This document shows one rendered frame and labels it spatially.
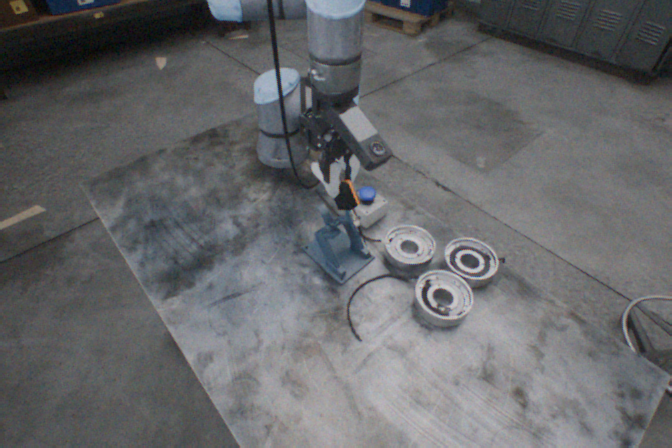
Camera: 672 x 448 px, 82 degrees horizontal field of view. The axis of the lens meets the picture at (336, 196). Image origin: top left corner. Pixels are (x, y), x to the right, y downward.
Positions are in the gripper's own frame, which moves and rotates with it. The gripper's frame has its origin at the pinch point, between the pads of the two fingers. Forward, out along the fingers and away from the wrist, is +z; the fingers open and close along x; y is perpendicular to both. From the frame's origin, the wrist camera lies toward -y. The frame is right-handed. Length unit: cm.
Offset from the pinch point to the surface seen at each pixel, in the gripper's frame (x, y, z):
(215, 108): -70, 206, 100
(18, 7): 3, 333, 45
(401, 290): -3.1, -14.2, 19.7
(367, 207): -11.7, 3.8, 15.2
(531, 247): -115, -14, 100
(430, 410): 10.5, -31.7, 19.6
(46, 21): -9, 328, 56
